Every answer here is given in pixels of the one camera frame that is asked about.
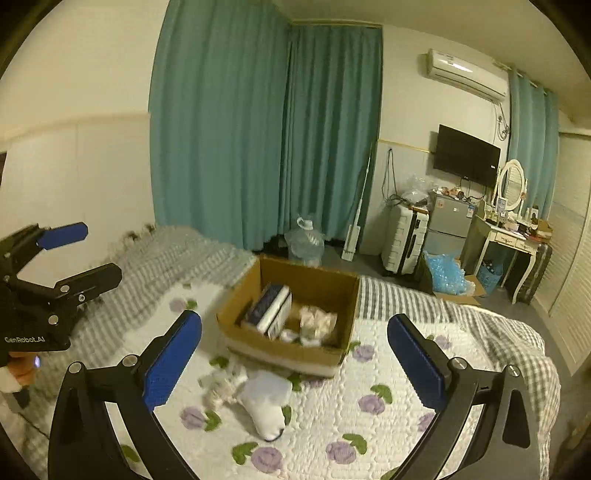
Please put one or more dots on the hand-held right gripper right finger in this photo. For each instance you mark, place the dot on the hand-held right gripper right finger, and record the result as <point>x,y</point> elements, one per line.
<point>415,360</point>

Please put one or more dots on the pile of blue plastic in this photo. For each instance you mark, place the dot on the pile of blue plastic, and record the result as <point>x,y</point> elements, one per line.
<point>445,274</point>

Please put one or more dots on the dark suitcase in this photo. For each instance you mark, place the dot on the dark suitcase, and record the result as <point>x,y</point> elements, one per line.
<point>535,272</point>

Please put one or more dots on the flat cardboard floor box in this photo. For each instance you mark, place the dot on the flat cardboard floor box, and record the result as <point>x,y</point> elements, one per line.
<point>471,290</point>

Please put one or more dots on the white hard suitcase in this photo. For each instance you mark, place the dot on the white hard suitcase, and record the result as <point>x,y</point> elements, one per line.
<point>406,240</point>

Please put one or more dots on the small white soft item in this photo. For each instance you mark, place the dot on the small white soft item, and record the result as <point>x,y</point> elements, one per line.
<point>291,336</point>

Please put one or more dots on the dark blue and white box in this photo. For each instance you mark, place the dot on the dark blue and white box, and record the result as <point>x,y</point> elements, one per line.
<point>270,309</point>

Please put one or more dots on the teal corner curtain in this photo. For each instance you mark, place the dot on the teal corner curtain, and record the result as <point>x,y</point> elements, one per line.
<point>332,129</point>

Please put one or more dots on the wide teal curtain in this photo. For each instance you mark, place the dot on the wide teal curtain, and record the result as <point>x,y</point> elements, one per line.
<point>217,129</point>

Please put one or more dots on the white floral quilt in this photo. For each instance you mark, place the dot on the white floral quilt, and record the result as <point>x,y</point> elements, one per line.
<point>323,424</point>

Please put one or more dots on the white vanity table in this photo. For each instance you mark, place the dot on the white vanity table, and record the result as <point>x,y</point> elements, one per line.
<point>503,237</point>

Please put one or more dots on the person's left hand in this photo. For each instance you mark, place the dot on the person's left hand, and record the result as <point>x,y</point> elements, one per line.
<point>21,365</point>

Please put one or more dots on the white air conditioner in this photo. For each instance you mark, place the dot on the white air conditioner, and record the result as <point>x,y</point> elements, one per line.
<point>464,74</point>

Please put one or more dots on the white folded board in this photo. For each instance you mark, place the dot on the white folded board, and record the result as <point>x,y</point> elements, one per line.
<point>356,221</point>

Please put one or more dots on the black wall television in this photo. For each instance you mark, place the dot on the black wall television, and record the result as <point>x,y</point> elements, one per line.
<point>466,154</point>

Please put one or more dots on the white slatted wardrobe door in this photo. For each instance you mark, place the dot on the white slatted wardrobe door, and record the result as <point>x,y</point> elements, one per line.
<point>572,249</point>

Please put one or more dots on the bed with floral quilt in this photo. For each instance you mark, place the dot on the bed with floral quilt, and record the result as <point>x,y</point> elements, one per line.
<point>489,337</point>

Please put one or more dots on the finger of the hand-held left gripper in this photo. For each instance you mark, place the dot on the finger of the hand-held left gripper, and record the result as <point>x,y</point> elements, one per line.
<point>64,234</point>
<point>94,279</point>

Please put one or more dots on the grey mini fridge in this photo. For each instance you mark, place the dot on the grey mini fridge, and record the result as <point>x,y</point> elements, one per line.
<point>450,221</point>

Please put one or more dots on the blue plastic basket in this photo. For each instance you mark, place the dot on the blue plastic basket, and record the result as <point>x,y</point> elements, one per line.
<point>489,276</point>

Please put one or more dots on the narrow teal window curtain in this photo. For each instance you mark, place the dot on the narrow teal window curtain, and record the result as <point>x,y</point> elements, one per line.
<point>531,147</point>

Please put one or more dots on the white oval vanity mirror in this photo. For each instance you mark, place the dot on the white oval vanity mirror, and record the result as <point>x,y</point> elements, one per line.
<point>511,184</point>

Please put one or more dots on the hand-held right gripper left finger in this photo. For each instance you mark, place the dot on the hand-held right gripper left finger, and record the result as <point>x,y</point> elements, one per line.
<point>173,360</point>

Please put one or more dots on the clear large water jug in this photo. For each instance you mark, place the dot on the clear large water jug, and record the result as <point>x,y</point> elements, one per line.
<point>304,244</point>

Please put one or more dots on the white sock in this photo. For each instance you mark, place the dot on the white sock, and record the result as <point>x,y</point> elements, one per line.
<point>265,406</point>

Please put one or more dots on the brown cardboard box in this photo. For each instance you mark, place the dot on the brown cardboard box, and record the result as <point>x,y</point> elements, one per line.
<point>318,286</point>

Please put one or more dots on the clear plastic bag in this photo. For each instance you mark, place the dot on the clear plastic bag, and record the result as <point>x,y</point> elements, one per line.
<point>414,190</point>

